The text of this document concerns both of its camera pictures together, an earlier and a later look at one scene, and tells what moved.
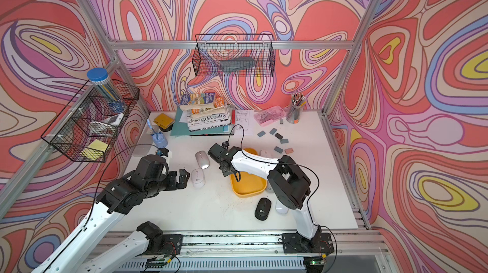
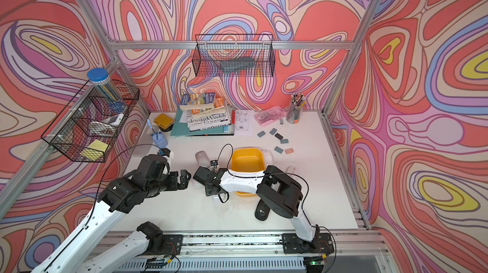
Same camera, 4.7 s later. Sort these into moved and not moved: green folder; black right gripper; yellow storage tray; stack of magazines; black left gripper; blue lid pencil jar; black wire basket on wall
Moved: yellow storage tray; black right gripper
Not moved: black wire basket on wall; green folder; stack of magazines; black left gripper; blue lid pencil jar
